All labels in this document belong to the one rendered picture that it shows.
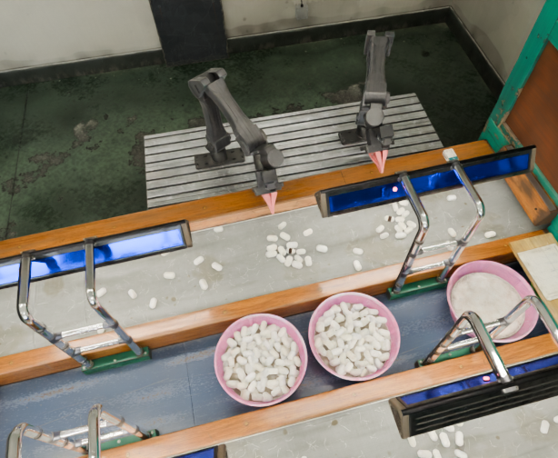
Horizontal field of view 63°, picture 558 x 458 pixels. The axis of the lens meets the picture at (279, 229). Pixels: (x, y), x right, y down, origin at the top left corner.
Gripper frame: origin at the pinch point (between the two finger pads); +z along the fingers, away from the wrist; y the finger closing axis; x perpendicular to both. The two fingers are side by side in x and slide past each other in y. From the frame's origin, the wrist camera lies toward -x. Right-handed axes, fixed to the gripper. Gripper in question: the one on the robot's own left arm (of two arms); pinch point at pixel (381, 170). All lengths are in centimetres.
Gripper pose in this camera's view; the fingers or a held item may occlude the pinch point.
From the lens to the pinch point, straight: 159.3
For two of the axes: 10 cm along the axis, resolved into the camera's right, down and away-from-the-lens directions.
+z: 2.0, 9.7, 1.4
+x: -1.3, -1.2, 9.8
